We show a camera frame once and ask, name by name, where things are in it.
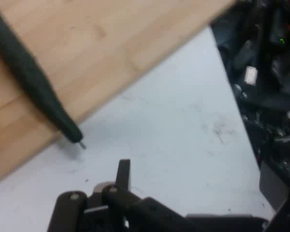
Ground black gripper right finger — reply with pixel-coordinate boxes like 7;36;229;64
259;159;290;232

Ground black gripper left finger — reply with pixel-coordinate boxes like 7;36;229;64
47;159;187;232

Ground dark green cucumber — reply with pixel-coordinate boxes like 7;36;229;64
0;3;87;150

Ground black equipment clutter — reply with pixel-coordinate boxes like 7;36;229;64
209;0;290;188

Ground small white connector tag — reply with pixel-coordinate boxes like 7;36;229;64
243;65;259;86

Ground light wooden cutting board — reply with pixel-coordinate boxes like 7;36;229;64
0;0;237;188

